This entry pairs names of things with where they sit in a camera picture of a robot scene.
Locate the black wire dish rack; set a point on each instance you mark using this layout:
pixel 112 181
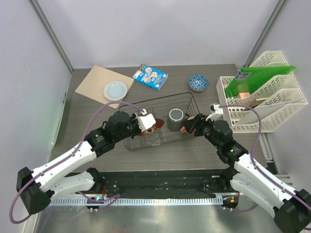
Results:
pixel 160 108

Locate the beige board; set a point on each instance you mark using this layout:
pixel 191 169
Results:
pixel 93 84

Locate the white slotted cable duct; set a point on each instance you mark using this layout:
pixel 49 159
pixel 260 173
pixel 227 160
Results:
pixel 81 201

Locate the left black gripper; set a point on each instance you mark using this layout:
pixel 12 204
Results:
pixel 132 118

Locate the white plate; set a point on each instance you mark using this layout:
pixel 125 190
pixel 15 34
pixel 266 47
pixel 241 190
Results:
pixel 115 90

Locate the white file organizer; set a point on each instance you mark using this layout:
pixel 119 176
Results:
pixel 284 100

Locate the pink mug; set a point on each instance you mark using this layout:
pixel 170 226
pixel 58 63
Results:
pixel 183 129

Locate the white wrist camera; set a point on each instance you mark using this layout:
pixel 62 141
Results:
pixel 216 112
pixel 145 120

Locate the blue red patterned bowl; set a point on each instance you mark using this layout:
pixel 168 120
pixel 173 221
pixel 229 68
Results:
pixel 198 83

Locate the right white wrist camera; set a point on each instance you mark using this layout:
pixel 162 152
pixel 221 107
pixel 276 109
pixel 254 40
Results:
pixel 216 112

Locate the brown items in organizer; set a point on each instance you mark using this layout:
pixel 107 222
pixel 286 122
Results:
pixel 250 101

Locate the dark red plate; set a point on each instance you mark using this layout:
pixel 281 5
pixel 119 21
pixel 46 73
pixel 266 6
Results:
pixel 158 124

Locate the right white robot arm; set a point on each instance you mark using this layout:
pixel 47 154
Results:
pixel 289 208

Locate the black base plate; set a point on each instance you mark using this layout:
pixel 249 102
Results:
pixel 164 184

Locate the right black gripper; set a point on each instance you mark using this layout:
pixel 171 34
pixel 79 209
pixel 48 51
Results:
pixel 198 123

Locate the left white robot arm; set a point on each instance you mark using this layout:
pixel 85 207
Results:
pixel 38 187

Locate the blue picture box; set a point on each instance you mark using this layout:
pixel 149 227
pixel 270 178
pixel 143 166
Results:
pixel 150 76

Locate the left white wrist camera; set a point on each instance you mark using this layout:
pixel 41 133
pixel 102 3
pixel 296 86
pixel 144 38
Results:
pixel 145 120

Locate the grey mug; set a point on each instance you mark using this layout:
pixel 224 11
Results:
pixel 175 118

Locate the green plastic folder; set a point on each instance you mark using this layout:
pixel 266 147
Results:
pixel 250 79

